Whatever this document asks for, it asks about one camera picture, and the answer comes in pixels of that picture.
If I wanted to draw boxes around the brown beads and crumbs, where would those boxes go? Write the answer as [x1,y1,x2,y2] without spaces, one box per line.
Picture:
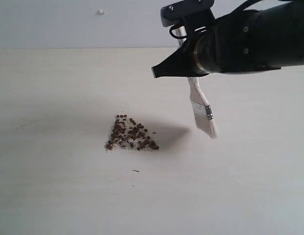
[104,114,160,152]

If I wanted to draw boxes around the wooden paint brush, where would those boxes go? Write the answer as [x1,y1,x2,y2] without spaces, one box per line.
[175,24,219,140]

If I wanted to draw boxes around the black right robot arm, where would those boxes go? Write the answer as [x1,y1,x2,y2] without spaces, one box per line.
[152,0,304,78]

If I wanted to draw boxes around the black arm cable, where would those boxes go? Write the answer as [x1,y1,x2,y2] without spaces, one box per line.
[230,0,263,15]

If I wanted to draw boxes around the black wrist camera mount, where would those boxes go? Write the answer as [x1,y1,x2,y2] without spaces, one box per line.
[160,0,216,40]

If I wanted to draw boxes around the white wall hook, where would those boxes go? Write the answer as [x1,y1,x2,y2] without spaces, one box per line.
[97,9,105,15]

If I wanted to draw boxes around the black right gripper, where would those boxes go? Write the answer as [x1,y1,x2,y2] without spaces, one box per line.
[151,39,211,79]

